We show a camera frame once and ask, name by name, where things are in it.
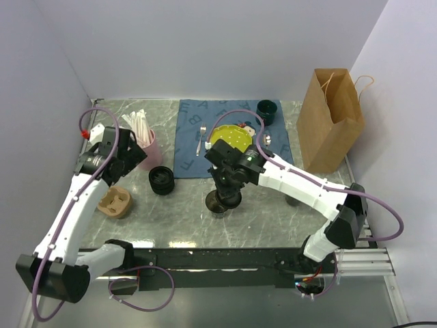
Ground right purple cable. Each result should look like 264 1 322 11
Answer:
206 109 406 300

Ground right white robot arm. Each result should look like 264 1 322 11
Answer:
205 139 368 273

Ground purple cable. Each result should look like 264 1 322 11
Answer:
206 109 406 300
32 107 175 322

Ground stack of black lids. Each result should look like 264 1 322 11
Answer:
148 166 175 195

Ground dark green mug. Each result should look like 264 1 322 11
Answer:
256 100 278 126

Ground black cup stack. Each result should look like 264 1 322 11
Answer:
285 195 301 207

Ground silver spoon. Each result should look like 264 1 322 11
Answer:
262 134 272 148

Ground silver fork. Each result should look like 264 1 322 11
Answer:
196 123 207 156

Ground small cartoon figurine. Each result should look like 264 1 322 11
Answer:
238 123 256 137

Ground yellow dotted plate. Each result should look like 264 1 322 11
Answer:
210 124 253 152

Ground brown paper bag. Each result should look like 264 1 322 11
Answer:
296 68 365 174

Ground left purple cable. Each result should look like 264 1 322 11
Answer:
32 107 175 322

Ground dark transparent coffee cup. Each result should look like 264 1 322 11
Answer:
205 190 229 219

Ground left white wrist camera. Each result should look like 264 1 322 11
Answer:
89 123 105 146

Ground brown cardboard cup carrier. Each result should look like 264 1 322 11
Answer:
97 186 133 219

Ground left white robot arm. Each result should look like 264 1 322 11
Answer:
16 126 147 303

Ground white wrapped straws bundle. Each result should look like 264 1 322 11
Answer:
122 109 154 147

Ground blue alphabet placemat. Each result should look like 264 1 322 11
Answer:
173 99 294 179

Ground pink straw holder cup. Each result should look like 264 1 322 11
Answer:
137 129 163 171

